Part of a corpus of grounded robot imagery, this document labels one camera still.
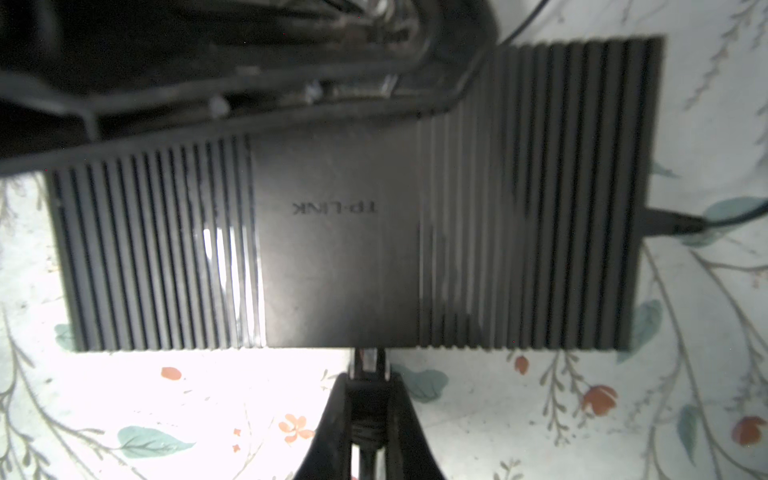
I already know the thin black adapter cable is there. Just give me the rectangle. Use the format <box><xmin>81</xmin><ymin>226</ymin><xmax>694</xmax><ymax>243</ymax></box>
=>
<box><xmin>641</xmin><ymin>200</ymin><xmax>768</xmax><ymax>238</ymax></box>

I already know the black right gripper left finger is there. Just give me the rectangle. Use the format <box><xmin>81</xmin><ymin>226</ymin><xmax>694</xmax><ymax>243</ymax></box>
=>
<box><xmin>294</xmin><ymin>373</ymin><xmax>352</xmax><ymax>480</ymax></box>

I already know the black network switch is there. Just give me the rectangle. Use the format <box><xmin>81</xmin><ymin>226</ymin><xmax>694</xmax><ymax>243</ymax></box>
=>
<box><xmin>47</xmin><ymin>37</ymin><xmax>665</xmax><ymax>351</ymax></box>

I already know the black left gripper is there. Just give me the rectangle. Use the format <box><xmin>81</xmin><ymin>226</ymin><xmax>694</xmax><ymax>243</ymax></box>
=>
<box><xmin>1</xmin><ymin>1</ymin><xmax>498</xmax><ymax>176</ymax></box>

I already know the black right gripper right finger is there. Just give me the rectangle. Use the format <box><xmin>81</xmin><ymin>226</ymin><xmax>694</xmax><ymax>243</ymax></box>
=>
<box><xmin>385</xmin><ymin>373</ymin><xmax>446</xmax><ymax>480</ymax></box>

